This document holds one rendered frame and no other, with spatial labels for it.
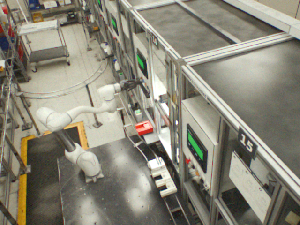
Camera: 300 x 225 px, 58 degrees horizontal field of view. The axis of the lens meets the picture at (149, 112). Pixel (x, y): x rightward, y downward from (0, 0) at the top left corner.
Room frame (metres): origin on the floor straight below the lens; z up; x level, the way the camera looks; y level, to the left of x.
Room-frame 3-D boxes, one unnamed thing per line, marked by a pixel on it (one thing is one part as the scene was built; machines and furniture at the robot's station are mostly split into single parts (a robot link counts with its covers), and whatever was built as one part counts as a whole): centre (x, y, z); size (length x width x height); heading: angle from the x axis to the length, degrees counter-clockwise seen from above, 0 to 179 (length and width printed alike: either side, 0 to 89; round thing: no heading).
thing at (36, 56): (5.60, 2.05, 0.47); 0.84 x 0.53 x 0.94; 99
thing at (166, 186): (1.51, -0.04, 0.84); 0.36 x 0.14 x 0.10; 15
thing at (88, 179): (1.77, 0.63, 0.71); 0.22 x 0.18 x 0.06; 15
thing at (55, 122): (1.72, 0.75, 1.44); 0.18 x 0.14 x 0.13; 138
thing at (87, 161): (1.79, 0.64, 0.85); 0.18 x 0.16 x 0.22; 48
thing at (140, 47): (2.25, -0.10, 1.60); 0.42 x 0.29 x 0.46; 15
